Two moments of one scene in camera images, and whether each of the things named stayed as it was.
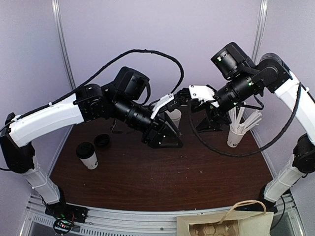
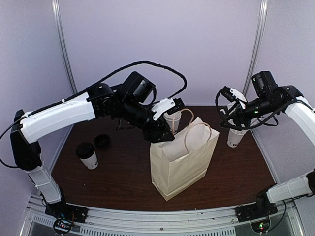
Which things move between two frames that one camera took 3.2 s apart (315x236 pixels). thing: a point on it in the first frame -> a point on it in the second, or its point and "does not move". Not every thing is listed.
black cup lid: x=85 y=150 does not move
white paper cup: x=91 y=162 does not move
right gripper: x=214 y=115 -> x=236 y=114
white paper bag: x=247 y=218 -> x=176 y=164
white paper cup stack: x=175 y=115 does not move
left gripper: x=152 y=134 does not move
